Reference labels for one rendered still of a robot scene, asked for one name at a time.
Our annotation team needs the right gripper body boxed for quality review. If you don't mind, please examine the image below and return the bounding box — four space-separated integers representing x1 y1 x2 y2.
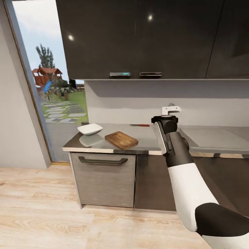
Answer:
153 116 176 123

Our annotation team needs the cutting board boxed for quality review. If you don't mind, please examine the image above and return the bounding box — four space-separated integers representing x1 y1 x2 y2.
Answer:
105 131 138 150

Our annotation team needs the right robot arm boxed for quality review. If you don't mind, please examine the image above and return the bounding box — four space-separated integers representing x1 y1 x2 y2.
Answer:
151 106 249 249

